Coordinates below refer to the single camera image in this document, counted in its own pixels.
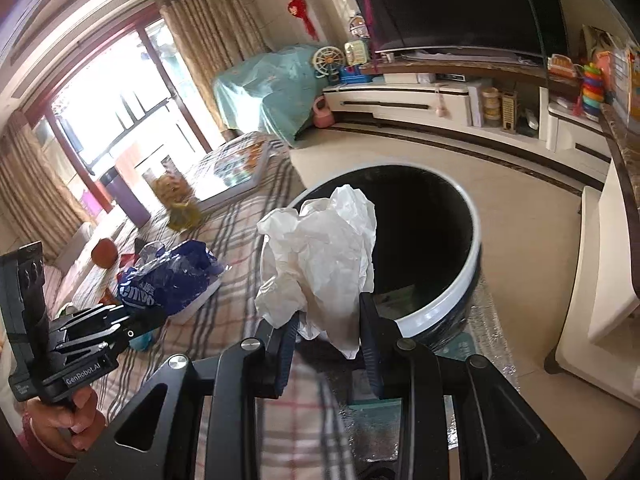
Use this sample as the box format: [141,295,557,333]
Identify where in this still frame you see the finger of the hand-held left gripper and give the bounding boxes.
[52,327,151,358]
[56,302,168,335]

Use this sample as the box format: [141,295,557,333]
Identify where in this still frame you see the plaid tablecloth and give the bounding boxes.
[50,132,363,480]

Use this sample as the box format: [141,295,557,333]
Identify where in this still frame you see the orange fruit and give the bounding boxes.
[92,238,119,269]

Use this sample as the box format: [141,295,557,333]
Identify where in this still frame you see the beige patterned curtain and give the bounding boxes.
[0,109,97,252]
[154,0,272,67]

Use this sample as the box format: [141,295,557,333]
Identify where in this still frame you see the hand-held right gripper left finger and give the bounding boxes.
[65,311,301,480]

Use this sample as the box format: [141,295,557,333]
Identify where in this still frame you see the black bin with white rim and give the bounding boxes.
[287,162,483,356]

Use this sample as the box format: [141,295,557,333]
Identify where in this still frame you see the silver foil floor mat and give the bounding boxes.
[340,280,522,467]

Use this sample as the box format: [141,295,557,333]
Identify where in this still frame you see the person's left forearm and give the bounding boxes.
[10,412,78,480]

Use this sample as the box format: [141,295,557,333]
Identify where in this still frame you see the toy ferris wheel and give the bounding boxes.
[313,46,344,87]

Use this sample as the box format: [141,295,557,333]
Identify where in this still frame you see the white paper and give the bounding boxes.
[255,185,378,359]

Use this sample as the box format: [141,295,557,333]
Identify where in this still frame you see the yellow-green toy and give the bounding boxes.
[343,40,371,69]

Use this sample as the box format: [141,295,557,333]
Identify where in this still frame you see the white side cabinet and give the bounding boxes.
[546,102,640,377]

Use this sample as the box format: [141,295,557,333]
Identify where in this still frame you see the blue snack packet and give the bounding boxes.
[116,239,232,318]

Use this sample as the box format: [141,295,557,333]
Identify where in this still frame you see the pink toy kettle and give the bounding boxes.
[312,97,336,130]

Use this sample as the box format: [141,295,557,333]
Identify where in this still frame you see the black television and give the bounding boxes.
[340,0,572,59]

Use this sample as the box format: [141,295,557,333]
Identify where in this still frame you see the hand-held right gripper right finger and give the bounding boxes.
[357,292,588,480]

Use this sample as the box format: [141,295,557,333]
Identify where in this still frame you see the purple bottle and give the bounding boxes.
[99,164,152,227]

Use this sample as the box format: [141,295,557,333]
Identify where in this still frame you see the colourful children's book box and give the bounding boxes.
[192,136,282,212]

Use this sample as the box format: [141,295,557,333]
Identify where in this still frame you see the colourful toy box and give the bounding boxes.
[581,24,640,123]

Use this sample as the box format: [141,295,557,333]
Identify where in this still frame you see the clear snack jar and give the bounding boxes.
[142,165,201,211]

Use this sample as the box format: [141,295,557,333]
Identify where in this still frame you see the blue toy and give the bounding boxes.
[339,67,374,86]

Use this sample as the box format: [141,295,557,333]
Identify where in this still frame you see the person's left hand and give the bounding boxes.
[22,386,101,459]

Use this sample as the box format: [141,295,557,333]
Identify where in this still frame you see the stacked small jars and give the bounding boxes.
[480,87,501,129]

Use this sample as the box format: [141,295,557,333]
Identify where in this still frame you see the yellow snack packet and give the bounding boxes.
[166,199,204,234]

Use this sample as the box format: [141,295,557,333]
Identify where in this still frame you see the white TV cabinet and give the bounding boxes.
[321,52,615,192]

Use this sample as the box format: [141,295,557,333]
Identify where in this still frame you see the wooden grater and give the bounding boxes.
[501,90,519,134]

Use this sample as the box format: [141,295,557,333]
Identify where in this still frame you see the rainbow stacking ring toy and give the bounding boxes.
[579,62,607,112]

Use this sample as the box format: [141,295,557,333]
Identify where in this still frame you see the red hanging decoration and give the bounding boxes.
[263,0,321,42]

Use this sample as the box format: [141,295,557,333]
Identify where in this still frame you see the white toy house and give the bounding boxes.
[348,12,371,41]

